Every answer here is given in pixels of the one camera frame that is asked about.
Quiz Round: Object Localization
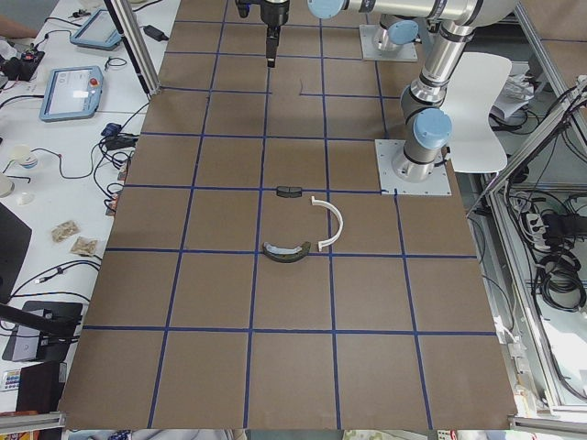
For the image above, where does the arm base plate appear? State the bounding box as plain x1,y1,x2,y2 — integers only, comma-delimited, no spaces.
360,24,417,62
375,139,451,196

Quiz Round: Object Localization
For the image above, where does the white curved plastic piece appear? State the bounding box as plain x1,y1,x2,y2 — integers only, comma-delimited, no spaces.
310,195,346,251

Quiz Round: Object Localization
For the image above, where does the white plastic chair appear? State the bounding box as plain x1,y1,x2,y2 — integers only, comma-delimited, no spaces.
441,52,512,173

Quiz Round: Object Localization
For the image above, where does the brown packet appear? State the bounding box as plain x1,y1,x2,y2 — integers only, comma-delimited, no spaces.
50,220,81,243
70,236,99,257

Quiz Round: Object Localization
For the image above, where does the near blue teach pendant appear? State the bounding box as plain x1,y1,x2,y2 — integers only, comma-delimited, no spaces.
39,65,104,122

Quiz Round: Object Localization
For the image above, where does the small blue black device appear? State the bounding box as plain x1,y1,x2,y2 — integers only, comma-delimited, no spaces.
101,123,122,138

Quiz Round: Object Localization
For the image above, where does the green curved brake shoe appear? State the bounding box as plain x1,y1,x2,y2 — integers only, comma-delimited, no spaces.
262,241,311,263

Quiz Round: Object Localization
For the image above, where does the far blue teach pendant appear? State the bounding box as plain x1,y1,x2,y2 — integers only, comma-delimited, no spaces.
70,8,121,50

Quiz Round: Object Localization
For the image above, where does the aluminium frame post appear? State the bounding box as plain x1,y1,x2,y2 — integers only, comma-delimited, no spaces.
105,0,161,96

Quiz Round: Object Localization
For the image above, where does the black power adapter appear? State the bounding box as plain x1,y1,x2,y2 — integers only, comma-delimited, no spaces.
142,25,169,41

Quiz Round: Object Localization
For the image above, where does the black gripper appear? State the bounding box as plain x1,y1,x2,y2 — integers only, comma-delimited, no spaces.
260,0,290,68

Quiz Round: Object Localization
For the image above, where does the blue teach pendant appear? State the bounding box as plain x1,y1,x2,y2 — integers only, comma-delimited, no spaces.
70,8,121,50
39,65,104,122

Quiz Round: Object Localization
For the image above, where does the black brake pad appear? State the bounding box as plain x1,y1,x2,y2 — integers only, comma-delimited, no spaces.
276,186,303,198

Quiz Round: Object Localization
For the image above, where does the white paper cup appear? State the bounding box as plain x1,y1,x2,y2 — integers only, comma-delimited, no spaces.
10,144,39,170

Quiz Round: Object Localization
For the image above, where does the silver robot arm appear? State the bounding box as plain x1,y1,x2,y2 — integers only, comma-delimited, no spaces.
393,1,516,183
236,0,419,68

